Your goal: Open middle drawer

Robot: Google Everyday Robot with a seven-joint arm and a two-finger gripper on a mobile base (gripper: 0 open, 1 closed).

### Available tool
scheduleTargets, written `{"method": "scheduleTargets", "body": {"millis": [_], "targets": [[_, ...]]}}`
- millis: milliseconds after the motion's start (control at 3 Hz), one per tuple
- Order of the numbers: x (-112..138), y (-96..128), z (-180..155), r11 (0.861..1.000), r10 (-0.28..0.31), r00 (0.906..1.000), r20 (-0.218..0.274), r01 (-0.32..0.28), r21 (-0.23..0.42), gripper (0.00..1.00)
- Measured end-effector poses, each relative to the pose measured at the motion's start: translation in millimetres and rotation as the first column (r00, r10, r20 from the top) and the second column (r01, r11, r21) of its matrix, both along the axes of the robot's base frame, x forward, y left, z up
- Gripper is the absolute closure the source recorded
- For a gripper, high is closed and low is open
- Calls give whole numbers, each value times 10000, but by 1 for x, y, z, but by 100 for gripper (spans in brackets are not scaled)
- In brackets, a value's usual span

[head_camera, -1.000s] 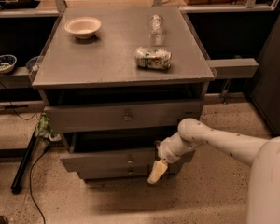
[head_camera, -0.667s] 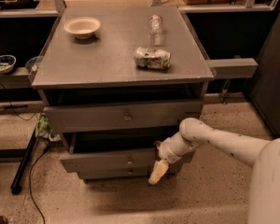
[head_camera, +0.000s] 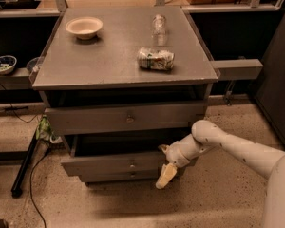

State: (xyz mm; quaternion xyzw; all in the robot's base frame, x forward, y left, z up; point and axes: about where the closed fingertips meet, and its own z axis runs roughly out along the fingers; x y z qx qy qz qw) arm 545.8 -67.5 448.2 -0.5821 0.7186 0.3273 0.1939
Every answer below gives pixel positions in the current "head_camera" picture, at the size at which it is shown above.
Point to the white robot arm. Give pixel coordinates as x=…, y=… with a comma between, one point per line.
x=268, y=162

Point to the grey side shelf block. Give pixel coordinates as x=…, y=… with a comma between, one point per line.
x=240, y=69

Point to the grey drawer cabinet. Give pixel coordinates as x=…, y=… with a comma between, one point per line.
x=104, y=70

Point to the clear glass bowl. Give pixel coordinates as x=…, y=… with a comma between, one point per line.
x=33, y=66

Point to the grey top drawer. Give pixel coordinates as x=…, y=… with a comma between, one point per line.
x=129, y=117

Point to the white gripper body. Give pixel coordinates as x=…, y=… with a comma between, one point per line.
x=174, y=155

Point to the green white bag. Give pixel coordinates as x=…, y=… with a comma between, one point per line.
x=44, y=132

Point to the crushed green white can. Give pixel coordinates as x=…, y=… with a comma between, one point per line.
x=149, y=58

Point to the clear plastic bottle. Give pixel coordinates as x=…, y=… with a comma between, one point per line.
x=159, y=30

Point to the beige bowl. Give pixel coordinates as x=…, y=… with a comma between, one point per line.
x=84, y=28

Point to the black pole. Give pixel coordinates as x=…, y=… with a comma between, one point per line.
x=16, y=189

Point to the grey left counter shelf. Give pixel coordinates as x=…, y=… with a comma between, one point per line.
x=17, y=80

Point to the blue patterned bowl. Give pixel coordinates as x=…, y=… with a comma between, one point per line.
x=7, y=64

